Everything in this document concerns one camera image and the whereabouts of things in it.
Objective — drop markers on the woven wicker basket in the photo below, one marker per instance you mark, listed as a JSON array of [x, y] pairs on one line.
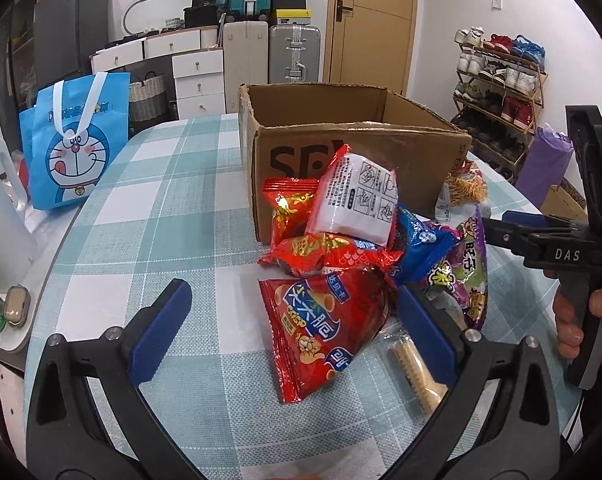
[[148, 97]]

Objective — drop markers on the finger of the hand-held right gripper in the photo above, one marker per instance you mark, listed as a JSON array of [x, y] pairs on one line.
[[503, 235], [523, 217]]

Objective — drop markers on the black storage box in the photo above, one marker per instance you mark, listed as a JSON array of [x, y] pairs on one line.
[[201, 17]]

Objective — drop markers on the dark grey refrigerator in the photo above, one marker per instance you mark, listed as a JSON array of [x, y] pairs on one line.
[[71, 30]]

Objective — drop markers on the beige suitcase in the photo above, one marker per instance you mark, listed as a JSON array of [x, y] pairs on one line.
[[246, 60]]

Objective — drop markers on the oval wall mirror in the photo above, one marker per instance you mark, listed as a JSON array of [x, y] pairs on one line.
[[131, 7]]

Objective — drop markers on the silver suitcase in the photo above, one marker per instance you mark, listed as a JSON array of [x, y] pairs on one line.
[[293, 52]]

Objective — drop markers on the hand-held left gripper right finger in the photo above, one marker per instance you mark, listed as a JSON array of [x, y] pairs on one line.
[[426, 332]]

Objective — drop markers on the small beige case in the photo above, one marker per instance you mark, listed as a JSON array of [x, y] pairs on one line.
[[17, 305]]

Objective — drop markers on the white electric kettle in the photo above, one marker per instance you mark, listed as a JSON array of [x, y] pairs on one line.
[[1, 220]]

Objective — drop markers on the shoe rack with shoes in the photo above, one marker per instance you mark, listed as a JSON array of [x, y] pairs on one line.
[[501, 80]]

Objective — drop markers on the red and white snack packet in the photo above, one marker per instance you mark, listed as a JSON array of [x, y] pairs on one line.
[[351, 195]]

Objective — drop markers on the white drawer cabinet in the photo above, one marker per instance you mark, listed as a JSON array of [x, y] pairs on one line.
[[196, 67]]

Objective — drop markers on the clear wafer biscuit packet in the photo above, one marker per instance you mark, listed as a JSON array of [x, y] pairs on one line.
[[416, 370]]

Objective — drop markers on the purple snack bag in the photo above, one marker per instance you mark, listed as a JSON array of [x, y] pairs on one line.
[[468, 260]]

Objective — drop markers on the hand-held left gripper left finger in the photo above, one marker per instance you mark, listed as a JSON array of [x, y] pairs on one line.
[[161, 332]]

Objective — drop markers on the blue cartoon tote bag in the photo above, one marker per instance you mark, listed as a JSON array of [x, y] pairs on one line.
[[76, 160]]

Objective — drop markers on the orange noodle snack bag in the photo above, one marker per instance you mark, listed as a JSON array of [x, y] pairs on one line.
[[463, 185]]

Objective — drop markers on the blue cookie packet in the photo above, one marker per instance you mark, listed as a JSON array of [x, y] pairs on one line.
[[421, 245]]

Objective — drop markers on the purple plastic bag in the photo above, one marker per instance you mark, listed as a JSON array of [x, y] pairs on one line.
[[546, 165]]

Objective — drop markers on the small open cardboard box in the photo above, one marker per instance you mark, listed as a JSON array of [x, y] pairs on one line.
[[563, 202]]

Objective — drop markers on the wooden door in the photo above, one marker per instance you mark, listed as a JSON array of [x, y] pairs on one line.
[[376, 35]]

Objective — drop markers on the black and yellow shoe box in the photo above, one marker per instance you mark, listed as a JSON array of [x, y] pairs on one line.
[[288, 16]]

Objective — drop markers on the large red chips bag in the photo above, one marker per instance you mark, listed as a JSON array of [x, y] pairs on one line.
[[321, 330]]

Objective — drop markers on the red cookie packet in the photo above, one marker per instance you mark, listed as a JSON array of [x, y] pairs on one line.
[[326, 254], [286, 205]]

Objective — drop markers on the brown cardboard box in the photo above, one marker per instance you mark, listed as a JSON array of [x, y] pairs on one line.
[[381, 142]]

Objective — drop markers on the person's right hand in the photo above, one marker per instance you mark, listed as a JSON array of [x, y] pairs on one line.
[[568, 325]]

